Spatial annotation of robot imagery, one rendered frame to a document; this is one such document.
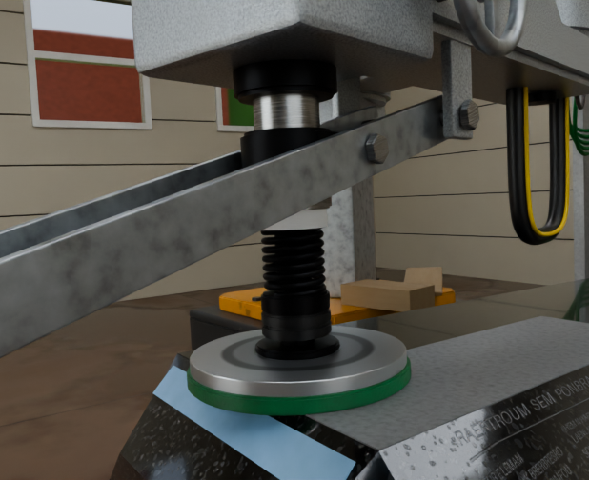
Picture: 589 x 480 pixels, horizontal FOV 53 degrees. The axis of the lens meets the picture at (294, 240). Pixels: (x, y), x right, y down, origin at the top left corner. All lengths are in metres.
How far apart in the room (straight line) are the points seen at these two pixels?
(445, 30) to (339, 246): 0.92
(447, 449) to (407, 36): 0.35
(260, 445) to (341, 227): 1.05
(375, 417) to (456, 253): 7.06
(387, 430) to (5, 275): 0.29
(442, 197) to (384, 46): 7.11
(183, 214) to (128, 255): 0.05
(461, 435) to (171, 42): 0.41
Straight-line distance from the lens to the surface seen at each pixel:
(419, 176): 7.90
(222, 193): 0.44
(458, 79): 0.70
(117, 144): 6.80
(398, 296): 1.34
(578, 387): 0.63
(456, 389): 0.57
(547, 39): 0.92
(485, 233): 7.23
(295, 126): 0.55
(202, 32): 0.53
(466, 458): 0.49
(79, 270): 0.38
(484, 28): 0.58
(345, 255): 1.52
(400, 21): 0.56
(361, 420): 0.49
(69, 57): 6.80
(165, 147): 6.98
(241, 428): 0.55
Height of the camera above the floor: 1.04
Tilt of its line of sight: 4 degrees down
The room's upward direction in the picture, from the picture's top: 3 degrees counter-clockwise
